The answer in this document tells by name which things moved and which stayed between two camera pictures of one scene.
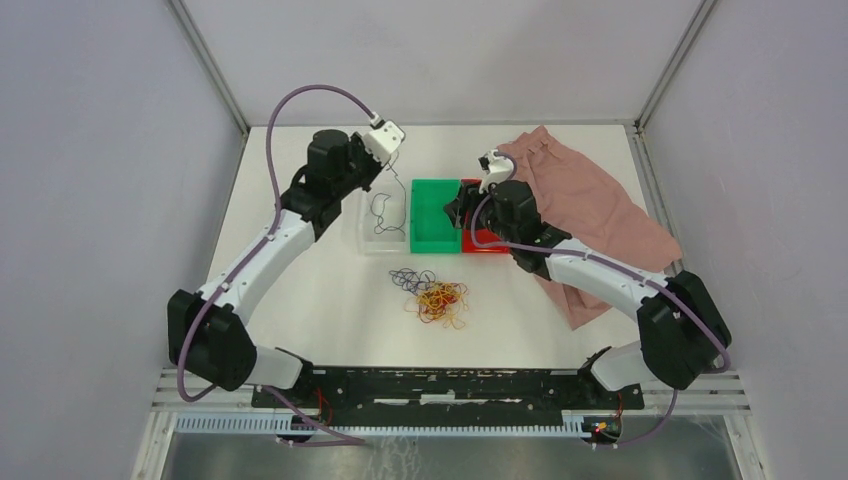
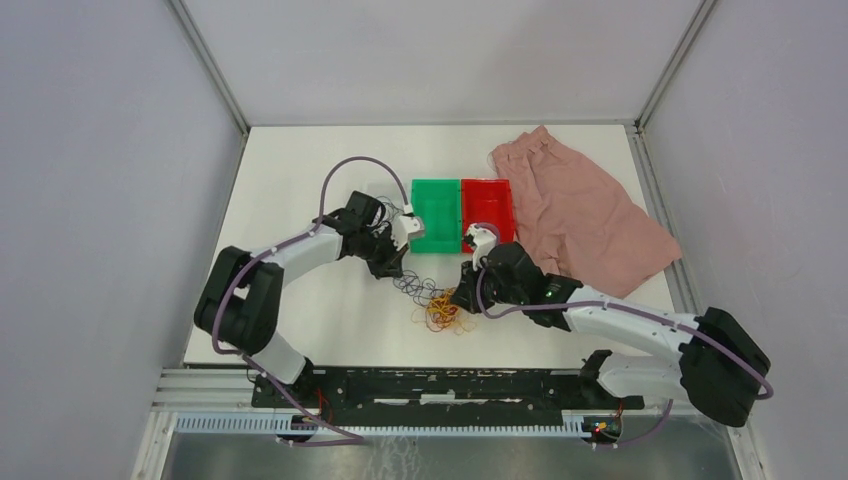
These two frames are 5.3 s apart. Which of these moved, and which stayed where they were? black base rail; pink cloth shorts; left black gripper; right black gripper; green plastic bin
Moved: right black gripper; left black gripper
Stayed: black base rail; pink cloth shorts; green plastic bin
